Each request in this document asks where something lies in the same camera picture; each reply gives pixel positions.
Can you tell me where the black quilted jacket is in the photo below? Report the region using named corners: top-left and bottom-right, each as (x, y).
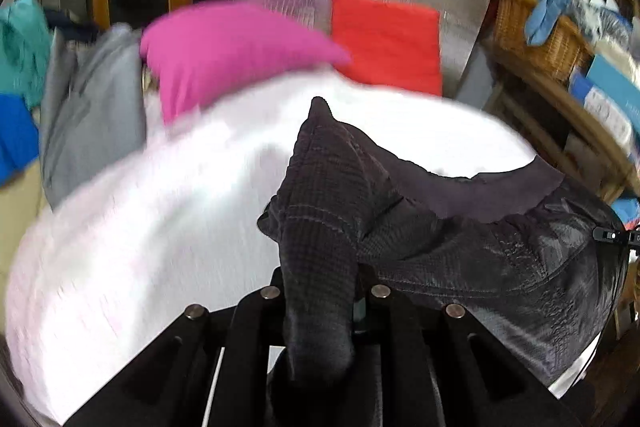
top-left (258, 98), bottom-right (628, 385)

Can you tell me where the beige sofa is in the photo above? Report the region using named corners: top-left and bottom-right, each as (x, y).
top-left (0, 159), bottom-right (49, 331)

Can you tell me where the wooden side table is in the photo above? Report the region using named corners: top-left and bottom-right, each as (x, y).
top-left (484, 43), bottom-right (639, 204)

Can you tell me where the grey coat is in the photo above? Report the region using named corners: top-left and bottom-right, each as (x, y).
top-left (39, 23), bottom-right (146, 208)

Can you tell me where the blue garment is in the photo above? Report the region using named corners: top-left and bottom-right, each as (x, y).
top-left (0, 94), bottom-right (39, 185)

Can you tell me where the white patterned package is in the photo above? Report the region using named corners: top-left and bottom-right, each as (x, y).
top-left (568, 70), bottom-right (637, 156)

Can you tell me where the red pillow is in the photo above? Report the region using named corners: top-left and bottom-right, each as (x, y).
top-left (331, 0), bottom-right (442, 96)

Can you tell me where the magenta pillow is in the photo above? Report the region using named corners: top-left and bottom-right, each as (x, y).
top-left (140, 1), bottom-right (350, 124)

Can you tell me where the light blue fashion box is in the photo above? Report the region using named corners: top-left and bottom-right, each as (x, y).
top-left (587, 55), bottom-right (640, 133)

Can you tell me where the wicker basket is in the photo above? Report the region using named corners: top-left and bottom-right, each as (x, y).
top-left (494, 0), bottom-right (594, 83)

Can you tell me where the teal shirt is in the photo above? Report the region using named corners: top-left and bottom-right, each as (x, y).
top-left (0, 0), bottom-right (52, 109)

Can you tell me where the blue cloth in basket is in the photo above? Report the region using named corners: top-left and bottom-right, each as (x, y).
top-left (524, 0), bottom-right (573, 46)

